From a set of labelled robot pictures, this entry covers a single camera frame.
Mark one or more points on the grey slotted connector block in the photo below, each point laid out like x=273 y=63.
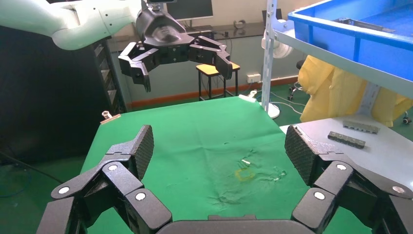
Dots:
x=361 y=127
x=347 y=140

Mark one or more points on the dark desk counter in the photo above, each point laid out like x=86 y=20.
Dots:
x=245 y=31

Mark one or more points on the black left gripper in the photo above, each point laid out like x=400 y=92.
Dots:
x=161 y=35

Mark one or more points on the white round base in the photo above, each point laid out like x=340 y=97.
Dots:
x=284 y=48

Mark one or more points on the yellow garment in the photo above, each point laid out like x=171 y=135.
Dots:
x=322 y=93

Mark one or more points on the small white scrap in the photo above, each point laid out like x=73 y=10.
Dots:
x=246 y=161

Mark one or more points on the black curtain screen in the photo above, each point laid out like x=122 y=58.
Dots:
x=45 y=97

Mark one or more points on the black computer monitor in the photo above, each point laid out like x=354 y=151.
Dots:
x=190 y=9

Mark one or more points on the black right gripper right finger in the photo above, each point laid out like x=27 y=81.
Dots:
x=332 y=181

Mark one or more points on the stamped metal plate part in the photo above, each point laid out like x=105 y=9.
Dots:
x=361 y=23

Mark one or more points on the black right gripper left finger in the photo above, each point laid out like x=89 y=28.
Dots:
x=122 y=184

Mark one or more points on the white wall socket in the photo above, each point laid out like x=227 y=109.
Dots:
x=253 y=78

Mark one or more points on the yellow topped black stool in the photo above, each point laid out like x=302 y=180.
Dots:
x=209 y=68

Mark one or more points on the silver binder clip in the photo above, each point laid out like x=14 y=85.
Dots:
x=247 y=97
x=109 y=118

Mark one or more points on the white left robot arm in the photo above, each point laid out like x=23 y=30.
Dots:
x=64 y=19

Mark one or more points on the dark storage rack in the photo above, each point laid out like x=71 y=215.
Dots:
x=109 y=80

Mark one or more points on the white slotted angle shelf rack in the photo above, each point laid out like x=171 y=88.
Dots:
x=268 y=64

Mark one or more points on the green table cloth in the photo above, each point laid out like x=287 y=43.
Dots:
x=193 y=135

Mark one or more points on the blue plastic bin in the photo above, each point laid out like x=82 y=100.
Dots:
x=380 y=55

